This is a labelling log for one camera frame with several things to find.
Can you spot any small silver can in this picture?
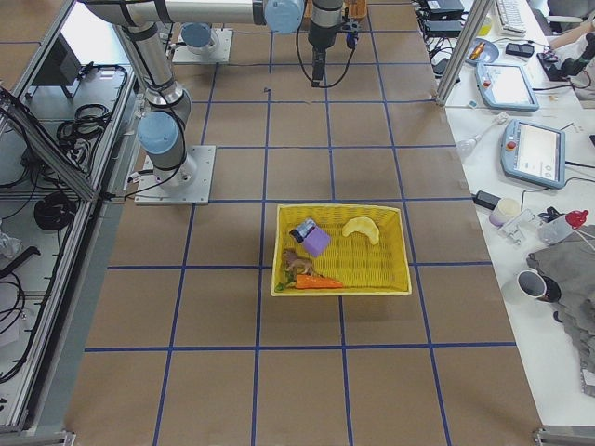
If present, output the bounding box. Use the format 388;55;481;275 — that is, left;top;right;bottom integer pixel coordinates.
289;218;316;243

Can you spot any yellow toy croissant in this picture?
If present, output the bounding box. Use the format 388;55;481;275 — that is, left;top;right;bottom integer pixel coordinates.
341;216;379;245

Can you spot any black power adapter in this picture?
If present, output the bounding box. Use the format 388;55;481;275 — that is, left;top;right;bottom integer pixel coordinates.
472;190;501;211

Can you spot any purple foam block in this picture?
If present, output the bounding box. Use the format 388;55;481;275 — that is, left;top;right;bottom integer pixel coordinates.
302;227;331;257

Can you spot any grey cloth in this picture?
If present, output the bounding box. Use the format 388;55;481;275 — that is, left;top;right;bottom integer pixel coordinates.
526;239;594;396

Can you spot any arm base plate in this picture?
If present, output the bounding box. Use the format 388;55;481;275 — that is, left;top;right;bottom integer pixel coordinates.
172;23;233;65
134;145;217;205

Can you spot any lavender white cup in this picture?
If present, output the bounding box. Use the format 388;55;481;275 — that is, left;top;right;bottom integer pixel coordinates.
489;198;521;227

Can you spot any teach pendant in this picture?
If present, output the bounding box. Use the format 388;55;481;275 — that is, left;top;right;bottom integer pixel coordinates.
500;119;566;190
475;62;539;112

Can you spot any black white mug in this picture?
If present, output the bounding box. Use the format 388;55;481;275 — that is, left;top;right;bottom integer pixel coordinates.
516;269;562;303

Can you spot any far teach pendant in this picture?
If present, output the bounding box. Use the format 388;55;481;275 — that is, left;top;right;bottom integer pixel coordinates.
475;62;539;112

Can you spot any orange toy carrot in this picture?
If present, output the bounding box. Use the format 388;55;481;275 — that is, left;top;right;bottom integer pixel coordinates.
273;274;344;292

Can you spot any aluminium frame post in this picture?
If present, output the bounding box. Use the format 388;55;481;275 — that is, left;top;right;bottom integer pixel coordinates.
435;0;493;106

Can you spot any clear bottle red cap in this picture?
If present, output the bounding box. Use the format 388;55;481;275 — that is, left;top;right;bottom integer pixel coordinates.
538;210;589;244

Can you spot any yellow woven basket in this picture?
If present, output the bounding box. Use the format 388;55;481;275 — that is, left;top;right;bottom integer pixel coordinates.
271;203;412;297

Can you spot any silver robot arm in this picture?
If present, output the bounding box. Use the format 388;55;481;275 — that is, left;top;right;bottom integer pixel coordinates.
167;1;345;88
83;1;304;190

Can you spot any brass cylinder part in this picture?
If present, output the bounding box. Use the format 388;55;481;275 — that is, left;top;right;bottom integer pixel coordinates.
469;42;485;60

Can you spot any blue plate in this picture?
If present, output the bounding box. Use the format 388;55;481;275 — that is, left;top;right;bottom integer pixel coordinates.
465;38;500;65

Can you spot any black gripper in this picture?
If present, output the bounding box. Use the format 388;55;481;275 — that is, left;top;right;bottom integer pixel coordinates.
311;46;326;87

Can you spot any near teach pendant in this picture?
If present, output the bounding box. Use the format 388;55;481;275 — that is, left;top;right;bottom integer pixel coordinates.
500;119;566;190

